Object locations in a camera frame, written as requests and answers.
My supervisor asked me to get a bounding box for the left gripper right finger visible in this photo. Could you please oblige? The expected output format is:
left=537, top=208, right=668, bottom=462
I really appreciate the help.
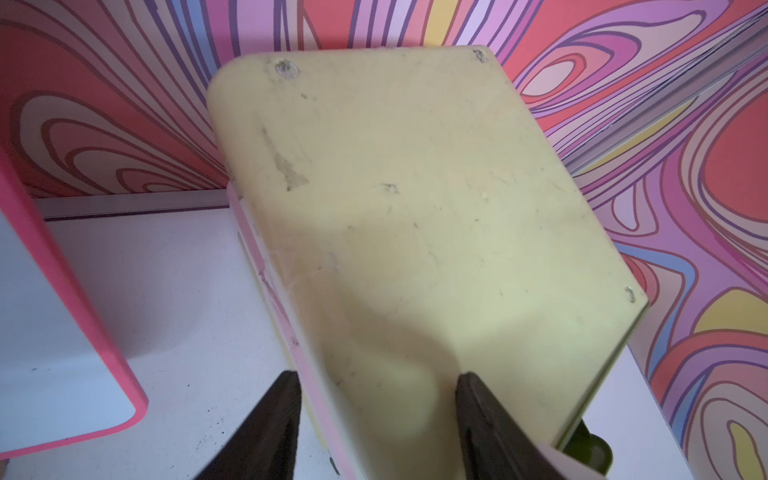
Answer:
left=455, top=372, right=563, bottom=480

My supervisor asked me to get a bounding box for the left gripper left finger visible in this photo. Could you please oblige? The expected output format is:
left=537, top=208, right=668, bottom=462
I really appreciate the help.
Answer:
left=196, top=370, right=302, bottom=480

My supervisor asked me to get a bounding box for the green drawer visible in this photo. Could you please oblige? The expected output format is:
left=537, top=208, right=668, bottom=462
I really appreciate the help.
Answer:
left=563, top=421, right=614, bottom=476

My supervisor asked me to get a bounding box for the yellow green drawer cabinet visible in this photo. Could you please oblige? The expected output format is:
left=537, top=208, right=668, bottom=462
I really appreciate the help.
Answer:
left=207, top=46, right=648, bottom=479

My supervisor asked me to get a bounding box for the pink framed whiteboard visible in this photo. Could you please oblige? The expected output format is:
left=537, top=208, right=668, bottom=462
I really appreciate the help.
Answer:
left=1, top=155, right=149, bottom=460

